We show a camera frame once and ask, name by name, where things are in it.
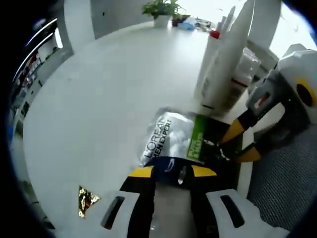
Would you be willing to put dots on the silver blue skincare sachet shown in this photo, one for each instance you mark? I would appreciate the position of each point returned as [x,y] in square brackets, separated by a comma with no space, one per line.
[168,138]

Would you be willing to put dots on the white skincare bottle red band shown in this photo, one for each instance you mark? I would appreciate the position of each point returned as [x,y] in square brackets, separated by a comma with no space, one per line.
[214,33]

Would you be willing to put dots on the green black skincare sachet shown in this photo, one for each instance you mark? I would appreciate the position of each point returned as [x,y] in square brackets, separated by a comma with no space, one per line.
[215,134]

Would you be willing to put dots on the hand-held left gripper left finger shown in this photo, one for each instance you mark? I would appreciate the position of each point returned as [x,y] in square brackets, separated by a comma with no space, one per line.
[141,198]

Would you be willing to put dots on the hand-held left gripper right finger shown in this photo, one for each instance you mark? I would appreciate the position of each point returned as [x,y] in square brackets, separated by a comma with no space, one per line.
[200,198]

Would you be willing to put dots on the large white skincare tube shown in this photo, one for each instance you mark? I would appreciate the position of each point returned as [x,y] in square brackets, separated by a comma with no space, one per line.
[230,62]

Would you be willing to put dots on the blue plastic packet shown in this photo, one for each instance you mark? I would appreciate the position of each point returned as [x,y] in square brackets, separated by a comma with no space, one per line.
[187,23]

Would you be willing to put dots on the green plant in white pot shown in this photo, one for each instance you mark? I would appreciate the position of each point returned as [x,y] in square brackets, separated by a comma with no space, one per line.
[161,10]

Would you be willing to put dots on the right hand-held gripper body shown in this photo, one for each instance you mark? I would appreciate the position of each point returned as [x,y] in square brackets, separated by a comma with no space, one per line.
[304,74]

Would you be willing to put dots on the gold foil skincare sachet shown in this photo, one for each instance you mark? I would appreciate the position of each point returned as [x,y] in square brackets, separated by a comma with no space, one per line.
[85,200]

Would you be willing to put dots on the white mesh office chair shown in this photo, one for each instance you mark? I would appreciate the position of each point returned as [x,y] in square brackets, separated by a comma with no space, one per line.
[284,178]

